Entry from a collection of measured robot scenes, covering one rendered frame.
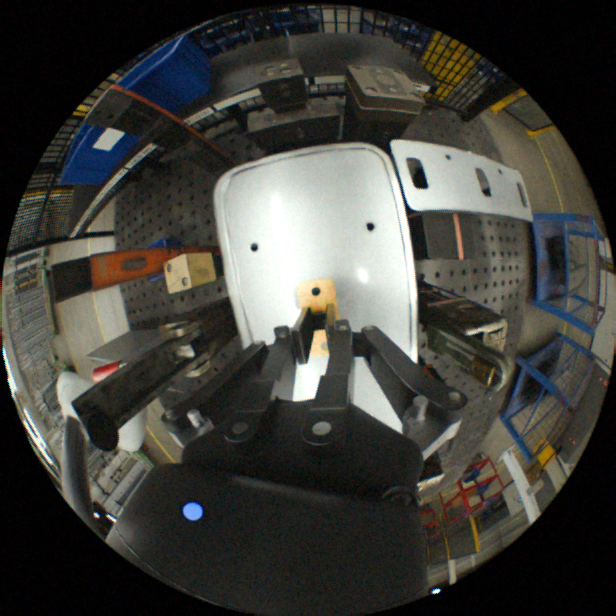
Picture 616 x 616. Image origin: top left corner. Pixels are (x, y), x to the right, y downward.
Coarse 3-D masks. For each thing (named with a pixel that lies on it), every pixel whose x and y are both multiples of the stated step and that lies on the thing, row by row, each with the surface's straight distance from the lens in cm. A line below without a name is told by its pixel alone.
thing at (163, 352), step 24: (192, 336) 23; (144, 360) 20; (168, 360) 22; (192, 360) 23; (96, 384) 20; (120, 384) 19; (144, 384) 21; (168, 384) 21; (96, 408) 19; (120, 408) 20; (96, 432) 16
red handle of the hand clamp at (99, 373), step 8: (184, 344) 24; (192, 344) 24; (176, 352) 24; (184, 352) 23; (192, 352) 23; (120, 360) 28; (128, 360) 26; (176, 360) 24; (96, 368) 30; (104, 368) 28; (112, 368) 27; (96, 376) 29; (104, 376) 28
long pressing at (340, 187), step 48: (336, 144) 27; (240, 192) 26; (288, 192) 25; (336, 192) 24; (384, 192) 25; (240, 240) 25; (288, 240) 24; (336, 240) 23; (384, 240) 24; (240, 288) 26; (288, 288) 24; (336, 288) 23; (384, 288) 24; (240, 336) 27
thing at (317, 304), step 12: (300, 288) 22; (324, 288) 22; (300, 300) 22; (312, 300) 22; (324, 300) 22; (312, 312) 23; (324, 312) 22; (336, 312) 22; (312, 324) 22; (324, 336) 23; (312, 348) 24
